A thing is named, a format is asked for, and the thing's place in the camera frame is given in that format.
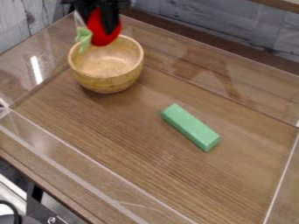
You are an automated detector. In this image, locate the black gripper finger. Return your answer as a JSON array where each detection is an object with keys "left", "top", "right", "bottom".
[
  {"left": 99, "top": 0, "right": 131, "bottom": 35},
  {"left": 74, "top": 0, "right": 97, "bottom": 19}
]

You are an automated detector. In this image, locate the red plush fruit green stem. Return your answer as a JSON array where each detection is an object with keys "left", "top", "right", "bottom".
[{"left": 75, "top": 7, "right": 122, "bottom": 53}]

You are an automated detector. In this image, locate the wooden bowl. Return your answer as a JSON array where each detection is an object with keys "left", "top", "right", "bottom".
[{"left": 69, "top": 35, "right": 146, "bottom": 94}]

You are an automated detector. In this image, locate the green rectangular block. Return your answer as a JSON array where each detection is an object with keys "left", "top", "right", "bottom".
[{"left": 162, "top": 104, "right": 221, "bottom": 151}]

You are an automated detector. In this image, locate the clear acrylic tray enclosure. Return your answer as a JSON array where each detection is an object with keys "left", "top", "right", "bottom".
[{"left": 0, "top": 17, "right": 299, "bottom": 224}]

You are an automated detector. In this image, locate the black table leg bracket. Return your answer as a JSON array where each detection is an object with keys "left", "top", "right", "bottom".
[{"left": 26, "top": 182, "right": 78, "bottom": 224}]

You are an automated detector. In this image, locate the black cable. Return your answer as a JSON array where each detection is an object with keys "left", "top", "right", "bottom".
[{"left": 0, "top": 199, "right": 25, "bottom": 224}]

